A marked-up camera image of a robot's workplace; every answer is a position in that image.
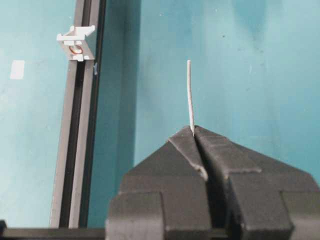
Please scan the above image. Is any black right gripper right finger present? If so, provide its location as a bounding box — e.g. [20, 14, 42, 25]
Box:
[195, 126, 320, 240]

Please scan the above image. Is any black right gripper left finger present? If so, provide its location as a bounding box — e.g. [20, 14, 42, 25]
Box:
[105, 126, 212, 240]

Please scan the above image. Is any thin white wire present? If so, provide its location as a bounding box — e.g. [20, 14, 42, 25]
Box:
[185, 59, 196, 133]

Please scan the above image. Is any white tape label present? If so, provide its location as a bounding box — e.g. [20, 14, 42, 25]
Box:
[10, 60, 25, 80]

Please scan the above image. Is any grey aluminium extrusion rail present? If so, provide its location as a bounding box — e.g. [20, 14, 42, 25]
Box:
[49, 0, 107, 229]

